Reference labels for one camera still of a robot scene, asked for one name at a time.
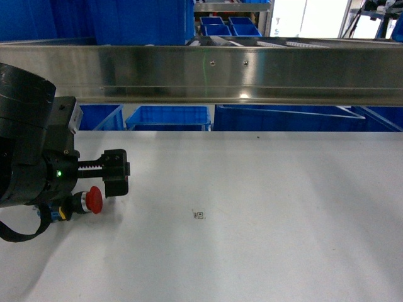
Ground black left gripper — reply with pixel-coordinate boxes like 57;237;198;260
12;96;130;205

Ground red mushroom push button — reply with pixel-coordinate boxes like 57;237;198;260
31;186;103;222

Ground large blue crate upper shelf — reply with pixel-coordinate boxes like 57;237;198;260
1;1;195;45

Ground stainless steel shelf beam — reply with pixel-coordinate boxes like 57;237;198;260
1;45;402;106

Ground blue bin behind table left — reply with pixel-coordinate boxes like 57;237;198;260
79;104;125;131

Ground blue bin behind table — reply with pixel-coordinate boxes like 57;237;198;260
125;106;211;131
79;104;125;131

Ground blue bin behind table middle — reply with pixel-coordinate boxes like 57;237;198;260
125;106;211;131

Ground small QR code sticker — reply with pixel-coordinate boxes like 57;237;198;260
192;208;206;220

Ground large blue bin behind right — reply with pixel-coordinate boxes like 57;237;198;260
213;104;402;132

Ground small blue bin far left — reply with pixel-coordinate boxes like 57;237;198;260
200;16;231;36

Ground small blue bin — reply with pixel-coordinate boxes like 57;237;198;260
229;17;262;36
200;16;231;36

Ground small blue bin far right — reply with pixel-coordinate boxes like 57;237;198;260
229;17;262;36

